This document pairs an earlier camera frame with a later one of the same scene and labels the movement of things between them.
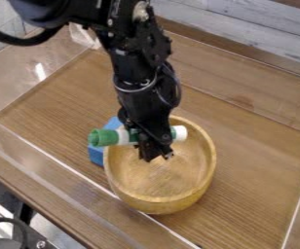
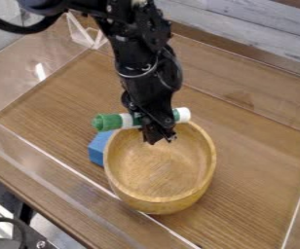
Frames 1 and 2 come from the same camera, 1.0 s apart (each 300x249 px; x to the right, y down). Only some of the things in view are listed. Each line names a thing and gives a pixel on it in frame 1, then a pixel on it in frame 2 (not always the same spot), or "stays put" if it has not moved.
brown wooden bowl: (169, 186) stays put
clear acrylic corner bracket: (85, 35) stays put
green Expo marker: (107, 137) -> (121, 121)
